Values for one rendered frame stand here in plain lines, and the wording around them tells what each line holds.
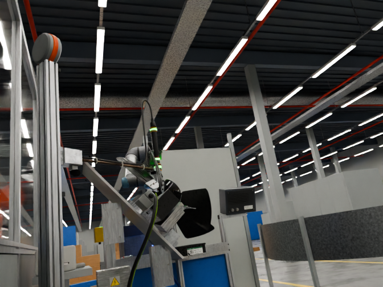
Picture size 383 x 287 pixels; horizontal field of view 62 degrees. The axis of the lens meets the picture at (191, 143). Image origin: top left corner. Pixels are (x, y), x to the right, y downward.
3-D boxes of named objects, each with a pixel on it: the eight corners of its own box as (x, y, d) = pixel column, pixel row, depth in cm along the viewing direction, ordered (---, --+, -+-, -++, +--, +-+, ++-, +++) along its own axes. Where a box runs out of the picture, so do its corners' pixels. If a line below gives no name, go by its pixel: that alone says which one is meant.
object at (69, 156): (62, 164, 139) (61, 145, 142) (53, 167, 143) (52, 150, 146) (82, 166, 148) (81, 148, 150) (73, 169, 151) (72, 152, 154)
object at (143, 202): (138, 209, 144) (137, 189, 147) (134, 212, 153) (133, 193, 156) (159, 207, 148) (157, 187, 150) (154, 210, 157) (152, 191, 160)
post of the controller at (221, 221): (223, 242, 232) (219, 214, 238) (221, 242, 235) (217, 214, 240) (227, 241, 233) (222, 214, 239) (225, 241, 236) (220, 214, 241)
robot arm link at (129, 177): (123, 146, 256) (120, 179, 212) (137, 144, 257) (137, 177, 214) (125, 158, 261) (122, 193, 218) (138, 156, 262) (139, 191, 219)
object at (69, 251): (33, 277, 135) (33, 250, 138) (37, 275, 150) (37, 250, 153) (76, 270, 141) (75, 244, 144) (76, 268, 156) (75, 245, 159)
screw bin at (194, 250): (178, 259, 193) (177, 247, 195) (164, 260, 206) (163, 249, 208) (207, 253, 205) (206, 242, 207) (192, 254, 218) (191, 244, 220)
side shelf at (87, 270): (32, 285, 132) (32, 277, 133) (40, 279, 164) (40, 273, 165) (92, 274, 141) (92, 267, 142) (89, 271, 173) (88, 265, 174)
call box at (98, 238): (95, 244, 200) (94, 227, 203) (94, 245, 209) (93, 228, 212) (121, 241, 206) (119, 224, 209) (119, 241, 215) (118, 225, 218)
